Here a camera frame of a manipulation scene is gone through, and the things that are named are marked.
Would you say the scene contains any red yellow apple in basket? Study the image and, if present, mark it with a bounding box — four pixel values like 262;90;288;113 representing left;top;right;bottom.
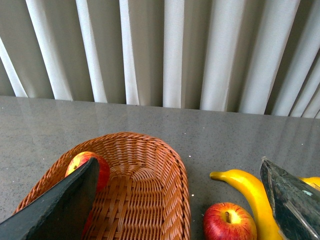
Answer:
64;151;110;193

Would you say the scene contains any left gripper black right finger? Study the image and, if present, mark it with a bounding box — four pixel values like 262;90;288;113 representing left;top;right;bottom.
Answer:
260;156;320;240

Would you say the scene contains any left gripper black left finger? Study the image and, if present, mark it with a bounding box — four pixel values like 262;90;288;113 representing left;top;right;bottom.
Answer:
0;158;100;240

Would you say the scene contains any left brown wicker basket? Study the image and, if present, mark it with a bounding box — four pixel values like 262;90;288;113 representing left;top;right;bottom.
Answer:
17;132;191;240

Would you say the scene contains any white pleated curtain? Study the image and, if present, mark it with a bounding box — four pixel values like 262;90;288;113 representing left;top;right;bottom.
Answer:
0;0;320;119

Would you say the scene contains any red apple with stem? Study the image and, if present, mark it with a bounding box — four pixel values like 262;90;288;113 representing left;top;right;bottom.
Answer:
203;202;258;240

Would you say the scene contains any yellow plastic banana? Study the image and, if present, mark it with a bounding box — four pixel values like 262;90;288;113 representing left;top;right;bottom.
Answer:
209;169;320;240

